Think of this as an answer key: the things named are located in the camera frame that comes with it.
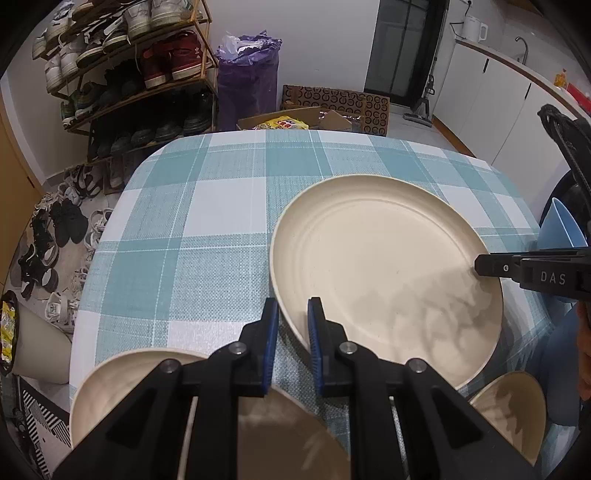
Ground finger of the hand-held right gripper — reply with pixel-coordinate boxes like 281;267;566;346
475;248;525;280

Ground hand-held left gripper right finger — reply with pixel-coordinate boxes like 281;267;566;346
308;296;541;480

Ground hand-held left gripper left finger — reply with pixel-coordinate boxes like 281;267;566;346
53;298;280;480

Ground blue bowl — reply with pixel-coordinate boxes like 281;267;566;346
539;198;589;252

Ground cream plate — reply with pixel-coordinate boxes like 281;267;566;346
270;175;505;391
69;348;352;480

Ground cream bowl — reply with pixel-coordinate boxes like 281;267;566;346
468;370;548;467

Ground person's right forearm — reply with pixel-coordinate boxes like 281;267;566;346
575;302;591;402

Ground white washing machine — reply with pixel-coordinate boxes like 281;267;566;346
517;152;591;232

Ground person's blue trousers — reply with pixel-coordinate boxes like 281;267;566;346
540;300;591;480

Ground teal white checked tablecloth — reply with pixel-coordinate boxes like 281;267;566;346
69;129;555;480

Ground white kitchen cabinets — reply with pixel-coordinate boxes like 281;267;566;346
431;37;591;171

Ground grey floor mop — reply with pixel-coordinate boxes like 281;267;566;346
403;74;437;126

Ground red packet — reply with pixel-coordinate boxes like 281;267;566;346
566;83;591;116

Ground patterned cardboard box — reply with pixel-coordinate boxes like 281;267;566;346
281;84;391;137

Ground yellow snack packet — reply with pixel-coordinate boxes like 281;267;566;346
254;115;309;131

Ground open brown cardboard box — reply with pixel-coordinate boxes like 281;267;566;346
236;106;365;134

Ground white waste bin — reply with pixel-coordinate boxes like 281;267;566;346
13;305;72;385

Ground pile of dark shoes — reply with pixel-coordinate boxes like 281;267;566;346
9;161;116;333

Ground white electric kettle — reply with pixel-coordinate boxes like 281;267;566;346
462;15;489;43

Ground dark glass door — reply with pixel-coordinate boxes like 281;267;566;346
364;0;451;100

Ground black white striped rug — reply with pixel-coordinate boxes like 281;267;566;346
14;376;72;478

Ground purple plastic bag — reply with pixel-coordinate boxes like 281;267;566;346
216;30;283;132

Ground yellow snack bag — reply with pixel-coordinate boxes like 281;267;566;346
0;295;20;374

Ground orange wooden door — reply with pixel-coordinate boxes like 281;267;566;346
0;106;44;287

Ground wooden shoe rack with shoes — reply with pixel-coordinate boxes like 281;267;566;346
32;0;218;185

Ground black braided cable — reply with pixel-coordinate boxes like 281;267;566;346
538;104;591;185

